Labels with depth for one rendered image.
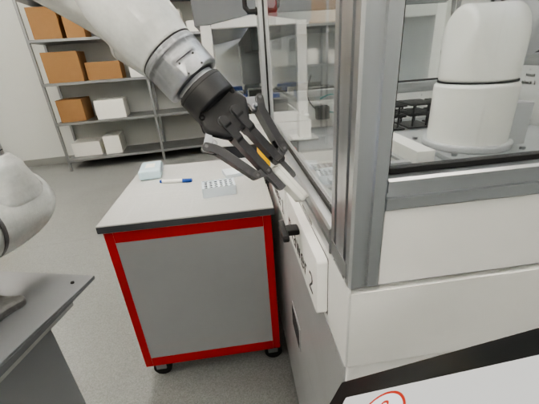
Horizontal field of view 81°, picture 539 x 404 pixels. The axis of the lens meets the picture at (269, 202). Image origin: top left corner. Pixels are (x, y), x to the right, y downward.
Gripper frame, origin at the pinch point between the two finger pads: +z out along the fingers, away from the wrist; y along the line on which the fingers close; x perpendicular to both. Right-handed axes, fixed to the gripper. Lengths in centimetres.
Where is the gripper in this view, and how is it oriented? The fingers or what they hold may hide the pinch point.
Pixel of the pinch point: (288, 183)
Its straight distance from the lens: 51.2
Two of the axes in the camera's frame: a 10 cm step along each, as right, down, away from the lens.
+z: 6.8, 7.1, 1.9
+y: 6.7, -7.0, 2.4
